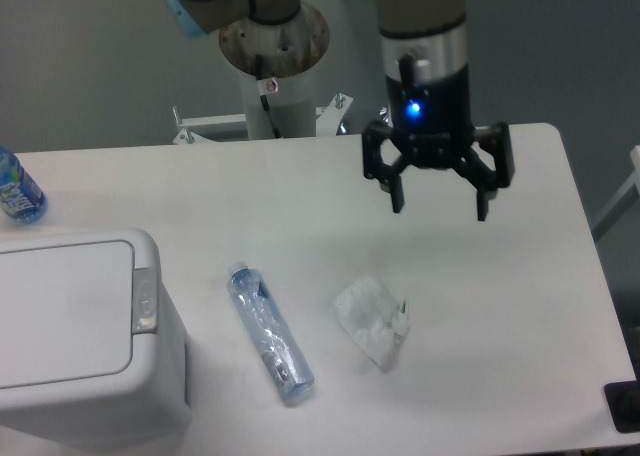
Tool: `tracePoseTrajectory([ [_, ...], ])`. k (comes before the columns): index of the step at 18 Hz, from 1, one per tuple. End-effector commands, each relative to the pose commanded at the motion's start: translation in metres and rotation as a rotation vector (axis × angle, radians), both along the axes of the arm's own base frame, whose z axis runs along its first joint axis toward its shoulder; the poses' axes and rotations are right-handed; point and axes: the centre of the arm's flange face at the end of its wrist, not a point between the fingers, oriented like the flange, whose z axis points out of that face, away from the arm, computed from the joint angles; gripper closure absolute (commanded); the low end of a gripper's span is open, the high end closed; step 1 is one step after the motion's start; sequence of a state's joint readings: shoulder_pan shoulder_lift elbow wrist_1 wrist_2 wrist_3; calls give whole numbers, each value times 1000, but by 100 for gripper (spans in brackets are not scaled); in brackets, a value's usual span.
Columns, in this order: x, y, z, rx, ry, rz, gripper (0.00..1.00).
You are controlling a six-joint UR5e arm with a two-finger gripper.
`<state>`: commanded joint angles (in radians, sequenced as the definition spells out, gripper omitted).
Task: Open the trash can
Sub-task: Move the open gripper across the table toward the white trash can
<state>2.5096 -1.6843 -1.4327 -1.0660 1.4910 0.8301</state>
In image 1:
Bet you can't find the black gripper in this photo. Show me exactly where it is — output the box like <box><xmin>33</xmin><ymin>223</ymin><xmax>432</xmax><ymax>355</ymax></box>
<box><xmin>361</xmin><ymin>67</ymin><xmax>515</xmax><ymax>221</ymax></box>

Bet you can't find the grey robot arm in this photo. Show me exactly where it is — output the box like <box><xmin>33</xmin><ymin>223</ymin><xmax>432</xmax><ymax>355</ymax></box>
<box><xmin>165</xmin><ymin>0</ymin><xmax>514</xmax><ymax>219</ymax></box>

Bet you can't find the white trash can body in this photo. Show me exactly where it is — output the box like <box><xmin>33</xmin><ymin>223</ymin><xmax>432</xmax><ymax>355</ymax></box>
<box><xmin>1</xmin><ymin>229</ymin><xmax>191</xmax><ymax>451</ymax></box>

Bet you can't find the white trash can lid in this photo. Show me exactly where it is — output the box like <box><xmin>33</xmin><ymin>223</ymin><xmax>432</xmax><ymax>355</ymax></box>
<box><xmin>1</xmin><ymin>241</ymin><xmax>134</xmax><ymax>388</ymax></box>

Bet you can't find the crumpled clear plastic wrapper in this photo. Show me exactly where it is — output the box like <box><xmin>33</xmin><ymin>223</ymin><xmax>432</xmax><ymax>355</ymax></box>
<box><xmin>332</xmin><ymin>274</ymin><xmax>410</xmax><ymax>371</ymax></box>

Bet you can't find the round metal base flange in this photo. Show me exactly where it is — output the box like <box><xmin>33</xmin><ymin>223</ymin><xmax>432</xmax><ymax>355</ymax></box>
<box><xmin>219</xmin><ymin>3</ymin><xmax>330</xmax><ymax>79</ymax></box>

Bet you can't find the clear empty plastic bottle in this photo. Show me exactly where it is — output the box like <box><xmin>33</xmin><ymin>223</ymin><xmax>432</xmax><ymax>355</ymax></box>
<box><xmin>227</xmin><ymin>262</ymin><xmax>315</xmax><ymax>403</ymax></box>

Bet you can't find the grey lid push button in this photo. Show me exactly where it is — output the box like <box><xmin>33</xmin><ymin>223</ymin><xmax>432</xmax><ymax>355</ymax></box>
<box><xmin>131</xmin><ymin>268</ymin><xmax>158</xmax><ymax>335</ymax></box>

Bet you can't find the blue labelled water bottle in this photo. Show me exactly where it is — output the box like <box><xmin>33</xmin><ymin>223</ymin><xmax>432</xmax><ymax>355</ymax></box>
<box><xmin>1</xmin><ymin>147</ymin><xmax>48</xmax><ymax>224</ymax></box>

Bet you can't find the white metal base bracket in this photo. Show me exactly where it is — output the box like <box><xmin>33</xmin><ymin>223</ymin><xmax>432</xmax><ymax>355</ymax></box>
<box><xmin>172</xmin><ymin>93</ymin><xmax>354</xmax><ymax>145</ymax></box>

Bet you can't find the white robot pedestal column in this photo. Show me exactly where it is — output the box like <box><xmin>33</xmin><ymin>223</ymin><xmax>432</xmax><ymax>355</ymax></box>
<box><xmin>238</xmin><ymin>70</ymin><xmax>316</xmax><ymax>140</ymax></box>

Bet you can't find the black cable on pedestal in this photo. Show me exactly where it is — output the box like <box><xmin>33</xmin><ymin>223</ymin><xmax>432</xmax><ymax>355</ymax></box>
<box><xmin>254</xmin><ymin>53</ymin><xmax>282</xmax><ymax>140</ymax></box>

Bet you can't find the white frame at right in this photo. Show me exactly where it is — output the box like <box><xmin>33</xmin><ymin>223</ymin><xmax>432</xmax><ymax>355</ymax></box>
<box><xmin>591</xmin><ymin>145</ymin><xmax>639</xmax><ymax>242</ymax></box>

